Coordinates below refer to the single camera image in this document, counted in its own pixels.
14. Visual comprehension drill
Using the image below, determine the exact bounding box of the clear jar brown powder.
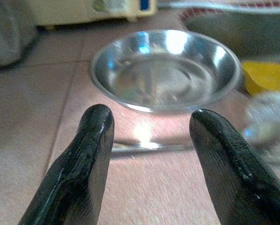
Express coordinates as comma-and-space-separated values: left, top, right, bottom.
0, 0, 38, 68

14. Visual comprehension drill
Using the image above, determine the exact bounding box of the thin white tube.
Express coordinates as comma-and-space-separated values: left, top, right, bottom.
157, 1, 280, 14

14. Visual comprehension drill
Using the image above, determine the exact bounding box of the yellow plastic bowl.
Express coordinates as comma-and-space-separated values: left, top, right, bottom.
242, 61, 280, 96

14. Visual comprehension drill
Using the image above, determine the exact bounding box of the stainless steel sink basin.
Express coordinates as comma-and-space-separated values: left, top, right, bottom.
179, 7, 280, 61

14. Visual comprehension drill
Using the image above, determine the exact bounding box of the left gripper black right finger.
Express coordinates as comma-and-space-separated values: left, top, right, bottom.
189, 109, 280, 225

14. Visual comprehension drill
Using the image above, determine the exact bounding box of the stainless steel bowl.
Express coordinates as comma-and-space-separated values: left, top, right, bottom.
90, 30, 243, 113

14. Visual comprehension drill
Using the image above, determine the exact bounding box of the clear bubble wrap sheet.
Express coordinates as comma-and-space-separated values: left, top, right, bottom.
244, 91, 280, 165

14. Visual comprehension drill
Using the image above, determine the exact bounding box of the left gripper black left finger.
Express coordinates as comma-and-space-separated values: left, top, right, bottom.
17, 104, 115, 225

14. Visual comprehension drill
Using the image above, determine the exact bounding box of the cream water ionizer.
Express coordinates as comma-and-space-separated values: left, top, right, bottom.
28, 0, 158, 26

